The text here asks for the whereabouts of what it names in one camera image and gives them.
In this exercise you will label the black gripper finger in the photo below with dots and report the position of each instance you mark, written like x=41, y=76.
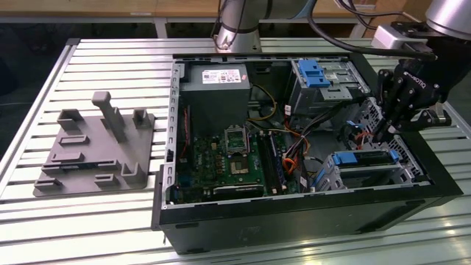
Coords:
x=391, y=99
x=423, y=120

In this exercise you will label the hard disk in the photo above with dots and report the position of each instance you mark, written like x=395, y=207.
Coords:
x=345, y=158

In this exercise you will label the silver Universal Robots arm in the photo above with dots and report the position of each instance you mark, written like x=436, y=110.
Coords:
x=238, y=36

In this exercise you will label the metal disk bay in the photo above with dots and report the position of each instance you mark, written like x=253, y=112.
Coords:
x=366, y=176

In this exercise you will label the blue disk bay lever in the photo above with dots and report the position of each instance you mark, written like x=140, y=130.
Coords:
x=318, y=178

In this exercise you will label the metal drive cage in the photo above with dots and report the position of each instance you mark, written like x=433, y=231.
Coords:
x=312, y=96

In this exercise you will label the blue drive cage latch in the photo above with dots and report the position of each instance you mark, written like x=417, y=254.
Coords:
x=312, y=73

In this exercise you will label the brown wooden panel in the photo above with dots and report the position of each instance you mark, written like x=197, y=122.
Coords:
x=393, y=16

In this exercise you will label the grey power supply unit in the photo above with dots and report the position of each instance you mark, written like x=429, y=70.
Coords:
x=216, y=99

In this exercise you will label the CPU socket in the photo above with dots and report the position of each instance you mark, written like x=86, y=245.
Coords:
x=238, y=166

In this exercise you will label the black open PC case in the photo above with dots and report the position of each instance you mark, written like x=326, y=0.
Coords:
x=293, y=223

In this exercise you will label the black graphics card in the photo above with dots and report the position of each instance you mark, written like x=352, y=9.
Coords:
x=238, y=190

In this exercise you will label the green motherboard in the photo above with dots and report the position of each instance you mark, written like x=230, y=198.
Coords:
x=205, y=157

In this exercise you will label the grey plastic parts rack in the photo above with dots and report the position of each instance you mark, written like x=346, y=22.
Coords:
x=94, y=154

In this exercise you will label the wooden workbench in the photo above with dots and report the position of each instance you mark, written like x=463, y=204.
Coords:
x=109, y=8

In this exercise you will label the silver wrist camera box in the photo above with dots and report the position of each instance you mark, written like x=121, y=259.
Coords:
x=385, y=37

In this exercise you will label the white metal bench frame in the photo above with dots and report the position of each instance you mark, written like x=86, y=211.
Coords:
x=161, y=25

